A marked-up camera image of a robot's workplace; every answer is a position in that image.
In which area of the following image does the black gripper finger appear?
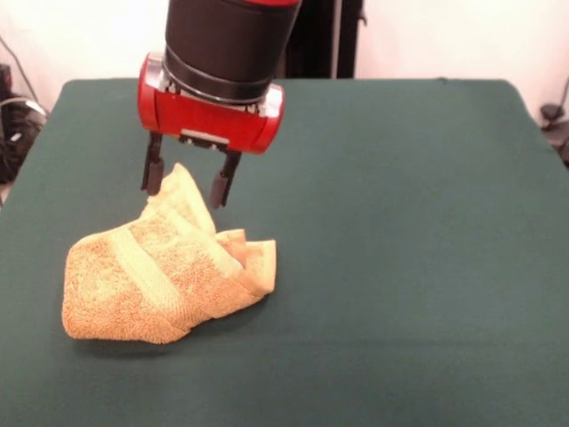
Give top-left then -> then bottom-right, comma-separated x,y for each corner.
209,149 -> 244,211
140,131 -> 167,197

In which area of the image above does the tan terry towel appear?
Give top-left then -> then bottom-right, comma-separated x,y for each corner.
60,162 -> 278,346

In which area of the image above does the black equipment pile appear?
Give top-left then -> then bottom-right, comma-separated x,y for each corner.
0,64 -> 49,184

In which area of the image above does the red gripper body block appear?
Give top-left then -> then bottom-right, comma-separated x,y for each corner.
136,52 -> 286,157

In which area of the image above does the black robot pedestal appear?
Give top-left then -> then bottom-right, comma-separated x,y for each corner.
284,0 -> 369,80

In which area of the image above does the dark green tablecloth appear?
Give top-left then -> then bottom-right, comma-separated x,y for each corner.
0,78 -> 569,427

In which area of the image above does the black wheeled stand foot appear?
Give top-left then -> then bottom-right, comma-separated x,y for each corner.
540,103 -> 569,168

